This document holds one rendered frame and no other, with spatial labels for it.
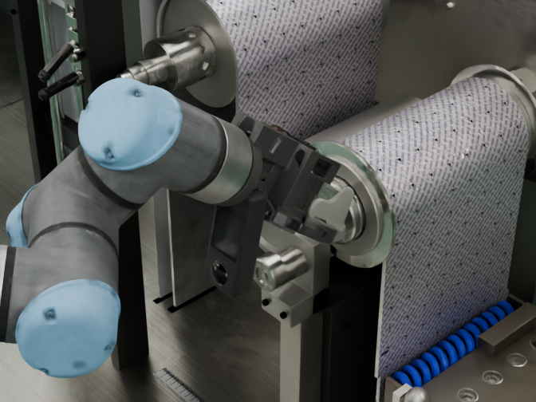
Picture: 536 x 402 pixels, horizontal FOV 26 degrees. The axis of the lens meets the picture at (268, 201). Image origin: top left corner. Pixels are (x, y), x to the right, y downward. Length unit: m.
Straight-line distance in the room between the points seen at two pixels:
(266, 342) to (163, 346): 0.14
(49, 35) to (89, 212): 0.46
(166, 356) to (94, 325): 0.72
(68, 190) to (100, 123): 0.07
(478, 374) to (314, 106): 0.38
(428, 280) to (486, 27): 0.34
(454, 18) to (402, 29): 0.10
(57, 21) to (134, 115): 0.49
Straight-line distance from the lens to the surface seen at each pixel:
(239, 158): 1.02
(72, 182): 0.98
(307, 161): 1.08
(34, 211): 0.99
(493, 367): 1.40
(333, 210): 1.17
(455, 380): 1.38
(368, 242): 1.24
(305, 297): 1.30
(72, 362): 0.90
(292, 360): 1.38
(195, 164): 0.98
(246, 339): 1.61
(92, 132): 0.96
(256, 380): 1.55
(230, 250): 1.10
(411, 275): 1.30
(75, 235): 0.93
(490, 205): 1.36
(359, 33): 1.44
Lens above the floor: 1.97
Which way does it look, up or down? 35 degrees down
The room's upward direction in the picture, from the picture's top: straight up
